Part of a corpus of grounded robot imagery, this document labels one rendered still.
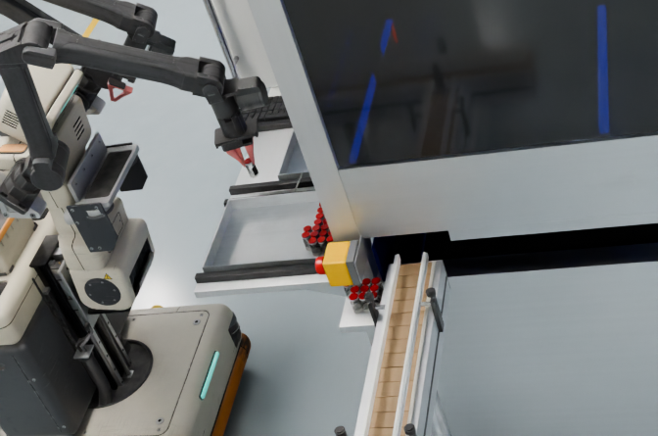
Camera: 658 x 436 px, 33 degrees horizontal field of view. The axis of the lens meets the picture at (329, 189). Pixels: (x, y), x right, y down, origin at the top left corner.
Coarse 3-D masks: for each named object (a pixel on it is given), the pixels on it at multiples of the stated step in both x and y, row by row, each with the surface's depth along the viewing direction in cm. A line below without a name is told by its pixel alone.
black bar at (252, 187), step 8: (248, 184) 293; (256, 184) 292; (264, 184) 291; (272, 184) 290; (280, 184) 289; (288, 184) 288; (296, 184) 288; (304, 184) 287; (312, 184) 287; (232, 192) 294; (240, 192) 293; (248, 192) 293; (256, 192) 292
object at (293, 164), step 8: (296, 136) 306; (288, 144) 300; (296, 144) 305; (288, 152) 299; (296, 152) 302; (288, 160) 298; (296, 160) 299; (304, 160) 298; (280, 168) 292; (288, 168) 297; (296, 168) 296; (304, 168) 295; (280, 176) 290; (288, 176) 289; (296, 176) 289; (304, 176) 288
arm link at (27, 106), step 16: (0, 32) 236; (16, 32) 233; (32, 32) 231; (48, 32) 234; (0, 48) 232; (16, 48) 230; (0, 64) 233; (16, 64) 234; (16, 80) 239; (32, 80) 244; (16, 96) 242; (32, 96) 243; (16, 112) 246; (32, 112) 246; (32, 128) 249; (48, 128) 253; (32, 144) 253; (48, 144) 253; (64, 144) 263; (32, 160) 256; (48, 160) 255; (32, 176) 258; (48, 176) 258; (64, 176) 259
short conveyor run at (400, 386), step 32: (384, 288) 241; (416, 288) 239; (448, 288) 247; (384, 320) 228; (416, 320) 226; (384, 352) 226; (416, 352) 224; (384, 384) 219; (416, 384) 217; (384, 416) 213; (416, 416) 210
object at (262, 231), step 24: (312, 192) 280; (240, 216) 286; (264, 216) 283; (288, 216) 280; (312, 216) 277; (216, 240) 277; (240, 240) 277; (264, 240) 275; (288, 240) 272; (216, 264) 273; (240, 264) 265; (264, 264) 263; (288, 264) 262
